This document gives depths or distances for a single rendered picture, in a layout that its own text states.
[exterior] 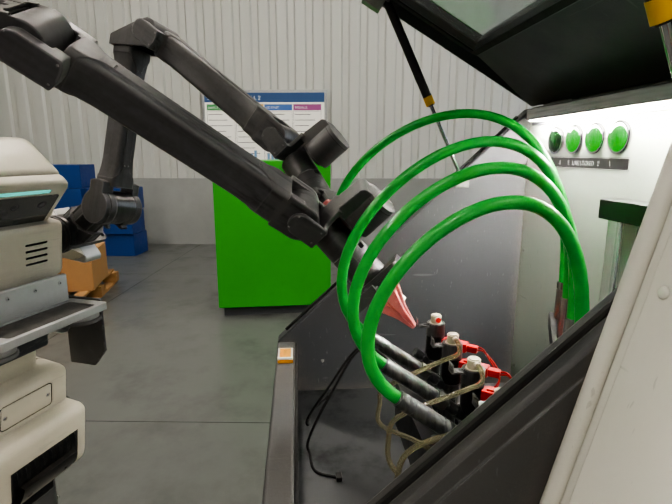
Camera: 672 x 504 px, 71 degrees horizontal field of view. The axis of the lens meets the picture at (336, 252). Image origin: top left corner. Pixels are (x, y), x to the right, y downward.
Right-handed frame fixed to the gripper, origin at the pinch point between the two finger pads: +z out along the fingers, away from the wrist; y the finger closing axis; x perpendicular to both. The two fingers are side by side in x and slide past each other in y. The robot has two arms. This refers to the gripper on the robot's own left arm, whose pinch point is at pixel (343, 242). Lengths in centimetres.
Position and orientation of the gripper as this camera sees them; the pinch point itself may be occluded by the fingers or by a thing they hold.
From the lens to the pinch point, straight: 82.9
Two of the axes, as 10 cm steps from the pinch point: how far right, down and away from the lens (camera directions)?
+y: 5.9, 0.4, 8.1
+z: 4.6, 8.0, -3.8
